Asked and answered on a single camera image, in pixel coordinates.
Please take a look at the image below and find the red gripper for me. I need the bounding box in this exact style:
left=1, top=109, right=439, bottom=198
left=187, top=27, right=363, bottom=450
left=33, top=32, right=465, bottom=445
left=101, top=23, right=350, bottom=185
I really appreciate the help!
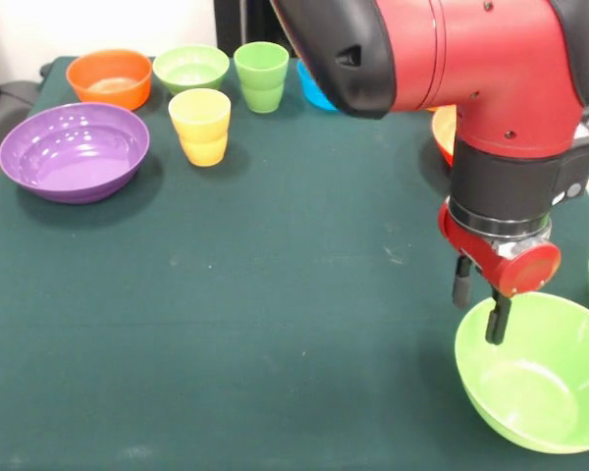
left=438, top=202, right=562, bottom=346

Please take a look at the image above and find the yellow plastic cup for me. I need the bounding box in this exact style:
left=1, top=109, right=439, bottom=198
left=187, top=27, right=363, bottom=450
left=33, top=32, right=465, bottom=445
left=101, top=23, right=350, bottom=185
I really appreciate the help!
left=168, top=87, right=233, bottom=168

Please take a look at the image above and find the large orange plastic bowl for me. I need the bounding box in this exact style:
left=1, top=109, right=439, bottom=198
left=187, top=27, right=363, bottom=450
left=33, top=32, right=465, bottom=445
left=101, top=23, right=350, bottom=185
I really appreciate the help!
left=431, top=104, right=458, bottom=168

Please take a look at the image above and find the dark green table cloth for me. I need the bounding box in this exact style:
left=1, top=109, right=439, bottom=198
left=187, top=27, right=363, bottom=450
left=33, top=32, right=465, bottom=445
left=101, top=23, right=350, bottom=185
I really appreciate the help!
left=0, top=56, right=589, bottom=471

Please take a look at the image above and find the blue plastic bowl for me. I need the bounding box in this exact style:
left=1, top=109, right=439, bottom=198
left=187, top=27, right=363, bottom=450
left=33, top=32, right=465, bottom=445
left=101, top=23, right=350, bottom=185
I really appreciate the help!
left=295, top=58, right=340, bottom=112

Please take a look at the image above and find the green plastic cup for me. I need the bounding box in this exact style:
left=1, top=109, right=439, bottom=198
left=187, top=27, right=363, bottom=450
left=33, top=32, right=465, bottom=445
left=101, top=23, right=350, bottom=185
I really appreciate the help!
left=233, top=41, right=291, bottom=115

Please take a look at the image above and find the small green plastic bowl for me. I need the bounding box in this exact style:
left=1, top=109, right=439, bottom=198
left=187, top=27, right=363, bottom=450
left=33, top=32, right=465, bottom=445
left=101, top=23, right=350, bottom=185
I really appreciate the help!
left=152, top=43, right=231, bottom=96

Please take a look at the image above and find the purple plastic bowl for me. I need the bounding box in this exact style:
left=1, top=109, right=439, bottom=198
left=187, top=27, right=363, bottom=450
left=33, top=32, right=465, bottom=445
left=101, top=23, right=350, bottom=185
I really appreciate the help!
left=0, top=101, right=151, bottom=205

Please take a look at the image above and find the small orange plastic bowl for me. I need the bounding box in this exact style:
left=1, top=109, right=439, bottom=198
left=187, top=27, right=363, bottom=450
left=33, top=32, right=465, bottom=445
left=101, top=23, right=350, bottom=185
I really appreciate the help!
left=66, top=48, right=154, bottom=112

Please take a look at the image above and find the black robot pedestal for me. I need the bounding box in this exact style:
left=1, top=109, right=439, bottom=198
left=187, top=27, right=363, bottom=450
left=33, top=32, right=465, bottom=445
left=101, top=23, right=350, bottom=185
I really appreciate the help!
left=213, top=0, right=295, bottom=55

